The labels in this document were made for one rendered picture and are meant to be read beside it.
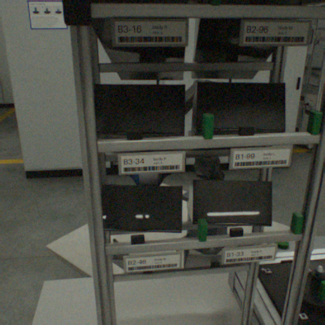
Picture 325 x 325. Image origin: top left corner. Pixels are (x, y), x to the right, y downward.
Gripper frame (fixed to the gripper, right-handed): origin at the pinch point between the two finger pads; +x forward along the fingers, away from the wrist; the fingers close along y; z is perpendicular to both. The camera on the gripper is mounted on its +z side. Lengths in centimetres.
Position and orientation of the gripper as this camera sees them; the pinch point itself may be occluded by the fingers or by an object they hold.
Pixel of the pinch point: (148, 174)
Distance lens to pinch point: 78.4
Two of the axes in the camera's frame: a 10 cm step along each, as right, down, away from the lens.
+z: 0.2, -7.9, -6.2
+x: 0.4, 6.2, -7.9
